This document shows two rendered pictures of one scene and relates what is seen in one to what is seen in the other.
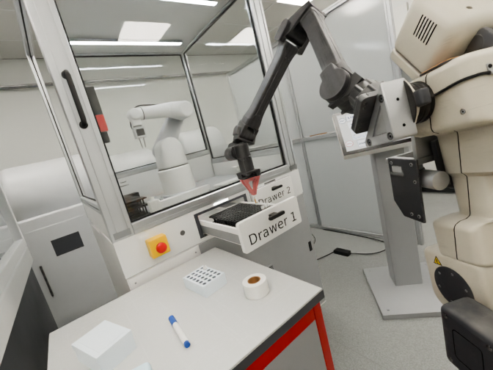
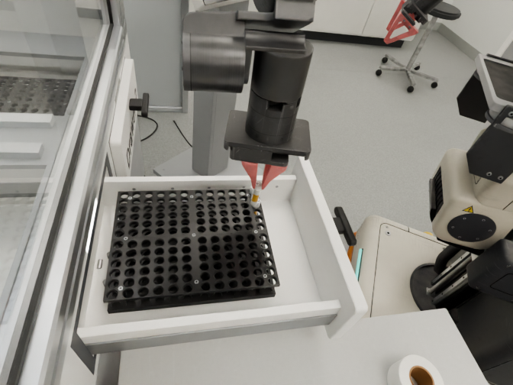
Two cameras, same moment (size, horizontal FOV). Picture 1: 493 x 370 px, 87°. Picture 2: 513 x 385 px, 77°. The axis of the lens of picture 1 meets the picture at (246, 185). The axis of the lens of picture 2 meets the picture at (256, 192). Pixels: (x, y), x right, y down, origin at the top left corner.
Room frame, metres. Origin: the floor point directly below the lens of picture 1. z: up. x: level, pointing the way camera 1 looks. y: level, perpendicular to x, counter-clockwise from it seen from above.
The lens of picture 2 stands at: (0.93, 0.29, 1.30)
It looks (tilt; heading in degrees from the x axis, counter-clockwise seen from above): 47 degrees down; 285
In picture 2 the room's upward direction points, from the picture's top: 14 degrees clockwise
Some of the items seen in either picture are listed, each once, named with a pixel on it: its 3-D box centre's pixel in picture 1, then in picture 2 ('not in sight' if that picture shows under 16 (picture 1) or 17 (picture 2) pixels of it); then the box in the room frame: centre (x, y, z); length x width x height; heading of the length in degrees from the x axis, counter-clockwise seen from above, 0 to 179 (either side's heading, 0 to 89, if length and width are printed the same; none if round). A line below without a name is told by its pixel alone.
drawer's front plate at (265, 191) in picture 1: (273, 193); (127, 117); (1.35, -0.13, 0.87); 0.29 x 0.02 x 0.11; 125
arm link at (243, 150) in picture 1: (241, 151); (275, 66); (1.02, -0.01, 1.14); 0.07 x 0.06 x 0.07; 32
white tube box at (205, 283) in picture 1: (205, 280); not in sight; (0.79, 0.21, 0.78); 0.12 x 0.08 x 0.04; 42
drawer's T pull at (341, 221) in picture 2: (274, 215); (337, 225); (0.88, -0.07, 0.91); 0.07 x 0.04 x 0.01; 125
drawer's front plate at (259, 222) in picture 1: (271, 222); (316, 237); (0.90, -0.05, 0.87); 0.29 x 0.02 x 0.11; 125
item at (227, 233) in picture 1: (239, 219); (187, 248); (1.07, 0.07, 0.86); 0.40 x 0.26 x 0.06; 35
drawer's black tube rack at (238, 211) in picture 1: (240, 218); (193, 247); (1.07, 0.06, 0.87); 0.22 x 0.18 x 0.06; 35
